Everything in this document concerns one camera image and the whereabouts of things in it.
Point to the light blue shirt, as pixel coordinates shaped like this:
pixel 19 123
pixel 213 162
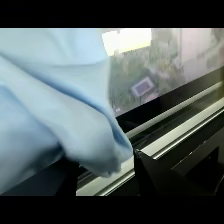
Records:
pixel 50 100

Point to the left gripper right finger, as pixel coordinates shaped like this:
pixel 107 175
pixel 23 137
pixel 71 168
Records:
pixel 156 180

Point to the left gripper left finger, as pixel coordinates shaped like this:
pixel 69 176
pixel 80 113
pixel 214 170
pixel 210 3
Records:
pixel 56 181

